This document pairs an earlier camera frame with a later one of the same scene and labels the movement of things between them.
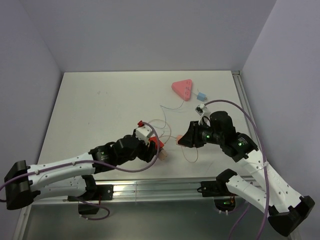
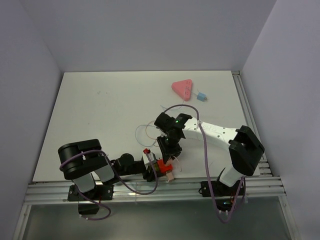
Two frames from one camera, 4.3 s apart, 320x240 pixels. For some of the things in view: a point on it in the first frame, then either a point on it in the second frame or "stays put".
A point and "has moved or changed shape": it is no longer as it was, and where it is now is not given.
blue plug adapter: x=201 y=96 stays put
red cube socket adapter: x=154 y=138 has moved or changed shape
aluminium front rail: x=157 y=191 stays put
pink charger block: x=178 y=137 has moved or changed shape
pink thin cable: x=170 y=134 → x=157 y=140
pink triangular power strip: x=183 y=88 stays put
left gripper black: x=147 y=154 → x=149 y=176
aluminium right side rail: x=247 y=109 stays put
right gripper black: x=191 y=137 → x=166 y=152
